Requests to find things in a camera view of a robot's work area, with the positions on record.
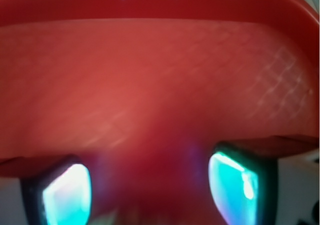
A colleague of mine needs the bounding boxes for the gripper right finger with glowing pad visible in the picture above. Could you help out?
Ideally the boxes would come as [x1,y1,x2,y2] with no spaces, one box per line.
[208,141,320,225]

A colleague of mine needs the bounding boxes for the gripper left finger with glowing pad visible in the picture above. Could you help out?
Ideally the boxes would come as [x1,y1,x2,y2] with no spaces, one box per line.
[0,154,93,225]

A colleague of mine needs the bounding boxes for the red plastic tray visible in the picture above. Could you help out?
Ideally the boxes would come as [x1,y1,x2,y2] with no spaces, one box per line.
[0,0,319,225]

